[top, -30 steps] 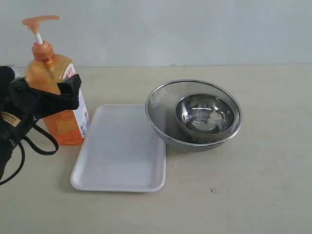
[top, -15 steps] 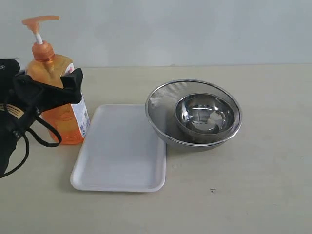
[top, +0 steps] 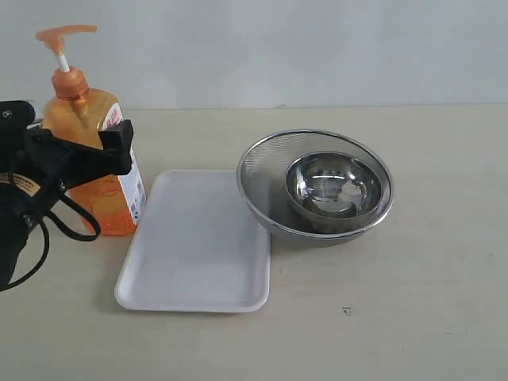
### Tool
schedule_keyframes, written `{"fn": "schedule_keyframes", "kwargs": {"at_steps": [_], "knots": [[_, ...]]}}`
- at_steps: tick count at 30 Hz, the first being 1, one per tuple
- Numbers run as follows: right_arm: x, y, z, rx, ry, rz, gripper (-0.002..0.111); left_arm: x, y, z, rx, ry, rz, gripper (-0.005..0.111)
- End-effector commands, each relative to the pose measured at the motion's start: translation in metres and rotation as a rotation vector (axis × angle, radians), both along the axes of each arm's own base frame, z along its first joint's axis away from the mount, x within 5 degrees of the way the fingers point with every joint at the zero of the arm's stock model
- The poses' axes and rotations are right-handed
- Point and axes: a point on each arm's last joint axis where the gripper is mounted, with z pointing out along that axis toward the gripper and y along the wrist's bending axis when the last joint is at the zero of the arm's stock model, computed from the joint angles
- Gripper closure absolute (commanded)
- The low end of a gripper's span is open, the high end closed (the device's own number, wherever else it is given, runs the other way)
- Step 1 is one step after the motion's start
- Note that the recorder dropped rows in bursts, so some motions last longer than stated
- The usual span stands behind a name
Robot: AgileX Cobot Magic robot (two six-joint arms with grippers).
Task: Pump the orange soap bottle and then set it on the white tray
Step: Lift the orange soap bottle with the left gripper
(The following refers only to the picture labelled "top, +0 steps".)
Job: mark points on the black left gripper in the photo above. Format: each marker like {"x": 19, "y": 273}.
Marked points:
{"x": 37, "y": 167}

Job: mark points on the orange pump soap bottle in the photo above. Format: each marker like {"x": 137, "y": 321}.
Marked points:
{"x": 78, "y": 113}

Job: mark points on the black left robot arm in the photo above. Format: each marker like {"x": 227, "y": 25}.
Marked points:
{"x": 14, "y": 236}

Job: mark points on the small stainless steel bowl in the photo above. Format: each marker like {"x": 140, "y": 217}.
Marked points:
{"x": 329, "y": 186}

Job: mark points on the white rectangular foam tray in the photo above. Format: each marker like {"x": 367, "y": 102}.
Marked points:
{"x": 197, "y": 248}

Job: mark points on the steel mesh strainer basket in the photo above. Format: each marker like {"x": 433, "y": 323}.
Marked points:
{"x": 260, "y": 180}

